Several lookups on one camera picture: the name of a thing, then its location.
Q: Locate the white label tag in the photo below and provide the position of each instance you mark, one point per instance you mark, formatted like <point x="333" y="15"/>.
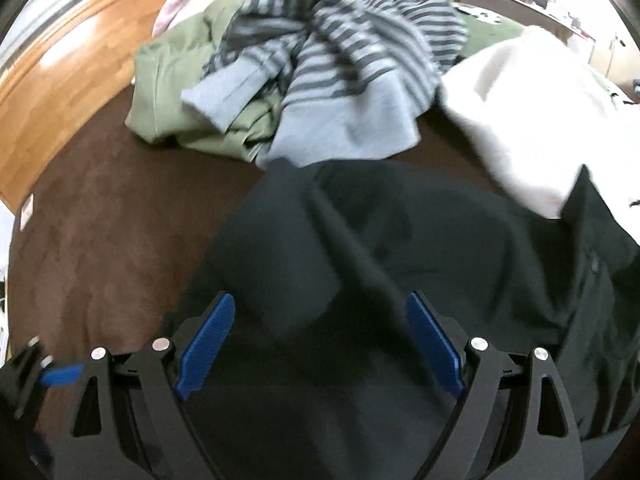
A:
<point x="26" y="211"/>

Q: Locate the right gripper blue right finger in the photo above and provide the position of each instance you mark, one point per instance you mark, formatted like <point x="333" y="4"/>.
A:
<point x="444" y="359"/>

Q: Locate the grey striped sweater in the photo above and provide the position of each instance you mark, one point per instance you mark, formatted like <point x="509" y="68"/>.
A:
<point x="353" y="76"/>

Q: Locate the wooden headboard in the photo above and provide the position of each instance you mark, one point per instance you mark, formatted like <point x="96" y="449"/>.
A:
<point x="61" y="79"/>

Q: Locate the white fleece garment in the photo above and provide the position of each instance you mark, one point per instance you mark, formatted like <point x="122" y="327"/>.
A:
<point x="536" y="115"/>

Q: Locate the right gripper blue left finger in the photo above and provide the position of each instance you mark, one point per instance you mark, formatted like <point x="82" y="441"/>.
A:
<point x="197" y="343"/>

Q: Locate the white desk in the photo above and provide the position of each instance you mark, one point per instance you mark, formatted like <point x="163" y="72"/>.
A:
<point x="529" y="15"/>

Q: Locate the black jacket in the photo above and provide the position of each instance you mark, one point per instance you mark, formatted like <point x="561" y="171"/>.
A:
<point x="319" y="377"/>

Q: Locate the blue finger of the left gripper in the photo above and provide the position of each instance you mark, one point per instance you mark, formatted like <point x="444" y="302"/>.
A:
<point x="61" y="376"/>

